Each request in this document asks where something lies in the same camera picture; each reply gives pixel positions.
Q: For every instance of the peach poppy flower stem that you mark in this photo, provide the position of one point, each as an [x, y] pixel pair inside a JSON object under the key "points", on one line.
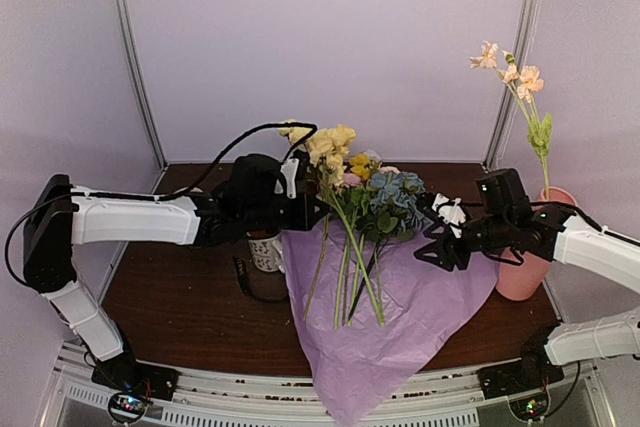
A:
{"points": [[522, 83]]}

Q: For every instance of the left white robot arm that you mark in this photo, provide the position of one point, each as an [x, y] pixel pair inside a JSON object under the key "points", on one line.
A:
{"points": [[66, 216]]}

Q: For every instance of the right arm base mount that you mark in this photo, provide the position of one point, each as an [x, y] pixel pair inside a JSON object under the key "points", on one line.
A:
{"points": [[526, 389]]}

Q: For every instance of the artificial flower bunch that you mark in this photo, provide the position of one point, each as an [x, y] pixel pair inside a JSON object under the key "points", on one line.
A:
{"points": [[378, 204]]}

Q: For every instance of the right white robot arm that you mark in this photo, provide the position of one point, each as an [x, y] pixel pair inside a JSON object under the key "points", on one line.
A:
{"points": [[554, 232]]}

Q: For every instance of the white mug yellow inside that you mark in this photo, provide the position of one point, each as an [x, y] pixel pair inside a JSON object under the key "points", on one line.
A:
{"points": [[266, 251]]}

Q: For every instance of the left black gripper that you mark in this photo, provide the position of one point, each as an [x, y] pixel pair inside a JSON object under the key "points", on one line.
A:
{"points": [[306, 220]]}

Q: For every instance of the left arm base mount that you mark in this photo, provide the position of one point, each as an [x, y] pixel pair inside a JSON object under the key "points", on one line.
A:
{"points": [[132, 400]]}

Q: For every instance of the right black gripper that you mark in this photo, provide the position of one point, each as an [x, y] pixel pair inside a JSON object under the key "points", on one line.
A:
{"points": [[445, 247]]}

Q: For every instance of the pale yellow rose stem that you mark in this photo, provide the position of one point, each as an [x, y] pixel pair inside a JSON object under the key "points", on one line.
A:
{"points": [[327, 150]]}

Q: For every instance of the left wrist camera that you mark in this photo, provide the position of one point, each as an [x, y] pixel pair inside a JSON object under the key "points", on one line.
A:
{"points": [[286, 181]]}

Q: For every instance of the left aluminium frame post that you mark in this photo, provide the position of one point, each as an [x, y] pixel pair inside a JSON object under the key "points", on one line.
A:
{"points": [[134, 69]]}

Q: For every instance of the purple tissue paper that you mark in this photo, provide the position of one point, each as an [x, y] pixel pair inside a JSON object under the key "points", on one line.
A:
{"points": [[356, 368]]}

